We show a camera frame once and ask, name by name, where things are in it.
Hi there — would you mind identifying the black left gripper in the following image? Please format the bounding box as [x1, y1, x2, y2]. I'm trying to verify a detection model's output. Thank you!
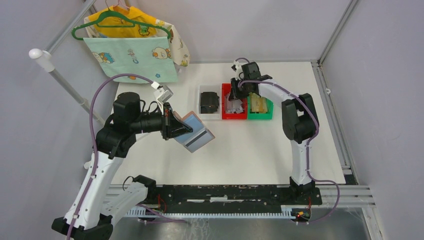
[130, 102, 194, 140]

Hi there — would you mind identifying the silver credit card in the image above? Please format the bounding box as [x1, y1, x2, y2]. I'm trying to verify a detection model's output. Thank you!
[182, 129, 215, 153]

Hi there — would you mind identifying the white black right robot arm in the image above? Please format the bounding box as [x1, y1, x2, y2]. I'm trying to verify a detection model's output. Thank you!
[228, 59, 320, 204]

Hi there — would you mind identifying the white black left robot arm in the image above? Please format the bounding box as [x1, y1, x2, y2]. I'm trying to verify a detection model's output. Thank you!
[51, 92, 193, 240]

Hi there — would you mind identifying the silver cards stack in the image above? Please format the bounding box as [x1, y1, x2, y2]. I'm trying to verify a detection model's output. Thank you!
[225, 98, 244, 114]

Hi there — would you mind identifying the gold cards stack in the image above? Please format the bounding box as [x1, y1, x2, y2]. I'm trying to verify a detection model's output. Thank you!
[249, 93, 268, 114]

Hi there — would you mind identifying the red plastic bin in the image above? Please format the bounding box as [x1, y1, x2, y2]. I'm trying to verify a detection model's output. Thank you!
[220, 83, 248, 120]

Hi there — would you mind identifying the green plastic bin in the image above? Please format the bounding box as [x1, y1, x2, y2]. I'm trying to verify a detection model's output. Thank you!
[247, 93, 274, 120]

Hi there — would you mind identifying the white plastic bin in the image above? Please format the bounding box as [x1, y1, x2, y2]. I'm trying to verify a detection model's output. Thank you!
[197, 84, 222, 120]

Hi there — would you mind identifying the mint cartoon print cloth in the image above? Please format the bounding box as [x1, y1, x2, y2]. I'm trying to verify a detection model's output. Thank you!
[83, 36, 178, 83]

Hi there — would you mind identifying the yellow child shirt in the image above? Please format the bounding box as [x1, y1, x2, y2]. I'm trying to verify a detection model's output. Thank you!
[85, 5, 168, 38]

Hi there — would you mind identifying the green clothes hanger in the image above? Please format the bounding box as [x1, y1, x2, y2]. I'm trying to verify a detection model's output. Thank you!
[71, 7, 172, 41]

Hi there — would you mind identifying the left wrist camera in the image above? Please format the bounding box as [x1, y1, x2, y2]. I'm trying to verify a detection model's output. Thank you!
[154, 85, 174, 105]

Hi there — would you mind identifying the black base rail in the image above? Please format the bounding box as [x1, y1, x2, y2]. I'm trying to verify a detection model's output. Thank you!
[143, 185, 323, 214]

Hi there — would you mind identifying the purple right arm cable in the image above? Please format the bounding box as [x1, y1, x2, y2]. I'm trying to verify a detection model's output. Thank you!
[233, 56, 341, 224]

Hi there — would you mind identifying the white cable duct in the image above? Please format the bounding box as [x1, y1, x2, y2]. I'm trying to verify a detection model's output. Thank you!
[124, 206, 302, 220]

